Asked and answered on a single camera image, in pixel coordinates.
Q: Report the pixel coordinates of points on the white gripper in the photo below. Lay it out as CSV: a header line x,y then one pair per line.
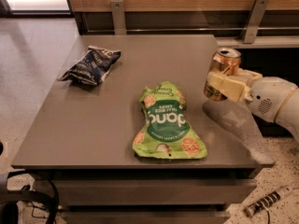
x,y
268,99

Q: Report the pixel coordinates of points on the orange soda can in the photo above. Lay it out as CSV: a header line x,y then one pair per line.
x,y
224,61

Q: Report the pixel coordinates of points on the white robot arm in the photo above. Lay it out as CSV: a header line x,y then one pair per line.
x,y
272,99

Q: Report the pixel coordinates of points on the green rice chip bag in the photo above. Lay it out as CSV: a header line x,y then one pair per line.
x,y
166,133

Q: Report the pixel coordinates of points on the dark blue chip bag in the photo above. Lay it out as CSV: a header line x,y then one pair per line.
x,y
93,68

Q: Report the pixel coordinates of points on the white power strip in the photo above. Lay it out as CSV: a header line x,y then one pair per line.
x,y
268,200

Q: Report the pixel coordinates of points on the grey lower drawer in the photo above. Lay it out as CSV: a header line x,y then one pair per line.
x,y
146,217

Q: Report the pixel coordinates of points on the grey drawer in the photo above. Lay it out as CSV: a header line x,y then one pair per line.
x,y
146,217
153,192

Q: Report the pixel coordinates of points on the grey upper drawer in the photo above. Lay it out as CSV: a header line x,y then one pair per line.
x,y
153,192

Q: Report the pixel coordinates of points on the black chair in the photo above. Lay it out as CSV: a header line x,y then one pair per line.
x,y
25,195

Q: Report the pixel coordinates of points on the right metal bracket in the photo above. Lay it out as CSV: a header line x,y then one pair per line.
x,y
255,18

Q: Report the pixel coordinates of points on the metal bracket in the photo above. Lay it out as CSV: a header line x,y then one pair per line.
x,y
118,17
255,18

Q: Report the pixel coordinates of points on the left metal bracket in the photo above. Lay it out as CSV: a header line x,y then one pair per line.
x,y
118,17

